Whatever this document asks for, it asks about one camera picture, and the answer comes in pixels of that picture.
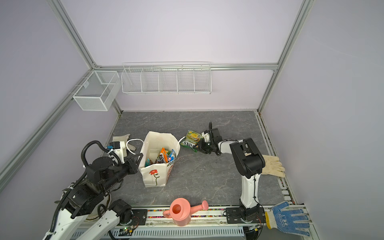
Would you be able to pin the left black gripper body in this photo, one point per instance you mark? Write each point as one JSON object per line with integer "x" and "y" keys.
{"x": 120, "y": 170}

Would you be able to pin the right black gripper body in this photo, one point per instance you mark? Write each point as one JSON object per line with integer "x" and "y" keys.
{"x": 206, "y": 147}

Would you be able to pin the green Fox's candy bag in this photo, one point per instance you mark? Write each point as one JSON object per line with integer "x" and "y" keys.
{"x": 191, "y": 140}

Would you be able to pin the blue M&M's packet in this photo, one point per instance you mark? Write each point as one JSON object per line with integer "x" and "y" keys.
{"x": 171, "y": 155}

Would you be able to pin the teal snack pack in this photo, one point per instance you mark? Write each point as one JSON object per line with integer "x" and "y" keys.
{"x": 148, "y": 163}

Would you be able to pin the white paper gift bag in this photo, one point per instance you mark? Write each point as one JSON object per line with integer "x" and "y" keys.
{"x": 157, "y": 175}

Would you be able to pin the brown M&M's packet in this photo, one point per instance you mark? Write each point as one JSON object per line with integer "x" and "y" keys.
{"x": 161, "y": 159}

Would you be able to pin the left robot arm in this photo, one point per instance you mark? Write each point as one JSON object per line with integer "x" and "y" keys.
{"x": 82, "y": 198}

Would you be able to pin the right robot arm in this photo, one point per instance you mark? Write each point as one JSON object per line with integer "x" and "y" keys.
{"x": 249, "y": 163}

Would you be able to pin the beige work glove left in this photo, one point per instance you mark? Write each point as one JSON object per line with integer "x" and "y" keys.
{"x": 121, "y": 139}

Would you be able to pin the beige work glove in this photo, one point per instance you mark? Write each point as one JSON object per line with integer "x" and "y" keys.
{"x": 121, "y": 139}
{"x": 273, "y": 167}

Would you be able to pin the pink watering can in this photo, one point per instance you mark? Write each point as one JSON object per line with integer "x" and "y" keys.
{"x": 181, "y": 211}

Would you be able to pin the beige work glove right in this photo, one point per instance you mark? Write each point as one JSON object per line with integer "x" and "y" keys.
{"x": 273, "y": 167}

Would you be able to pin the white mesh box basket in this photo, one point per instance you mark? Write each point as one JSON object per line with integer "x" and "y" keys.
{"x": 98, "y": 91}

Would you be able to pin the white blue dotted glove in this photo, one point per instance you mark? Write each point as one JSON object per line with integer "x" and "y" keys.
{"x": 294, "y": 221}

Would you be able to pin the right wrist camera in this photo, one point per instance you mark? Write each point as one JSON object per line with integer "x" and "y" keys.
{"x": 207, "y": 136}

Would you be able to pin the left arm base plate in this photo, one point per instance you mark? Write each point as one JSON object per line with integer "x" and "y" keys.
{"x": 139, "y": 217}

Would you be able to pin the white wire shelf basket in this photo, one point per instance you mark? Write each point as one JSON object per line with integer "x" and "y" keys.
{"x": 167, "y": 78}

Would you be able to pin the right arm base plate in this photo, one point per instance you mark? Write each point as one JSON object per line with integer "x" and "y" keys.
{"x": 240, "y": 215}

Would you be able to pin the white vented rail cover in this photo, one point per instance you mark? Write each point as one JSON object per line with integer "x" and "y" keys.
{"x": 179, "y": 233}

